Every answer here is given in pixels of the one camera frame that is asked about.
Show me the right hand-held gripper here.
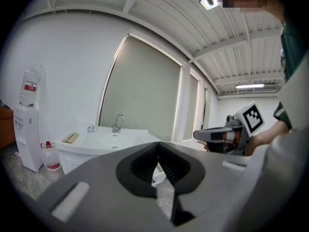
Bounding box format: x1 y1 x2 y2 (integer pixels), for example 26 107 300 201
193 101 266 157

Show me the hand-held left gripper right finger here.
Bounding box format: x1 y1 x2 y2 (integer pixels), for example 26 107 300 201
158 141 249 227

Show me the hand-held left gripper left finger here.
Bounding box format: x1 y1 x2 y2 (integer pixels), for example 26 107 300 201
38 141 181 232

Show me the white drawer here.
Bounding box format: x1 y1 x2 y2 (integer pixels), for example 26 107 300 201
57 150 102 176

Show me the person's right forearm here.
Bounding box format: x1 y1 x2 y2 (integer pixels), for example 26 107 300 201
250 121 290 156

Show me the white sink basin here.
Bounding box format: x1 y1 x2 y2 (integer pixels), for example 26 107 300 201
55 126 162 156

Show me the grey roller blind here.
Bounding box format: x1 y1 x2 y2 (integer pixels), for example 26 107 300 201
182 74 200 141
202 87 209 128
98 36 182 143

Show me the clear water jug red cap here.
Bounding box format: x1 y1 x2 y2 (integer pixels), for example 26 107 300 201
40 141 62 173

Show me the wooden block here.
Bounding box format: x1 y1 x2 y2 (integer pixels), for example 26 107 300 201
62 132 80 144

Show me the ceiling tube light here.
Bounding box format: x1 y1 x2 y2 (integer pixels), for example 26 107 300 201
235 83 265 90

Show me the chrome faucet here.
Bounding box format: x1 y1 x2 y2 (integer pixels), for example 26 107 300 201
112 114 125 133

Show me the white water dispenser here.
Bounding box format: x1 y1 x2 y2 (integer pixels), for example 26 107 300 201
13 104 44 173

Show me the orange sofa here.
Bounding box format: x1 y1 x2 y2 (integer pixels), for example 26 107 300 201
0 105 15 150

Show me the clear water bottle red label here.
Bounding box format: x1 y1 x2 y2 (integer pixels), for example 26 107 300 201
19 63 46 107

